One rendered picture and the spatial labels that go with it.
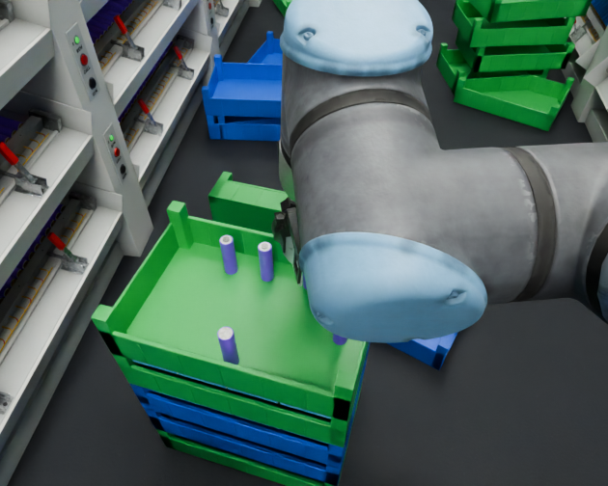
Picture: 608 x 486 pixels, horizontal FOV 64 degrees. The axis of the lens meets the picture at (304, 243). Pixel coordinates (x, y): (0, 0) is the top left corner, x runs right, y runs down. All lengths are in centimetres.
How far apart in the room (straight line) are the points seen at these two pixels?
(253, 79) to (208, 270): 98
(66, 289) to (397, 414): 64
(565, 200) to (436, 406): 73
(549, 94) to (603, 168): 154
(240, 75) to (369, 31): 130
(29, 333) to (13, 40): 45
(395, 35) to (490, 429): 79
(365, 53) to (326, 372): 41
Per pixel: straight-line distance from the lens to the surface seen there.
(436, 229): 24
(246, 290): 67
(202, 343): 63
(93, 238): 104
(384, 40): 30
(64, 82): 93
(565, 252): 28
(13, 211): 85
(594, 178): 29
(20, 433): 100
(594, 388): 109
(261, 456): 79
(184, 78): 148
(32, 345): 93
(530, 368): 106
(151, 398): 74
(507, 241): 26
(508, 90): 181
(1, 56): 82
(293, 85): 31
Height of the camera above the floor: 86
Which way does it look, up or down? 48 degrees down
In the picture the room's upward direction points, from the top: straight up
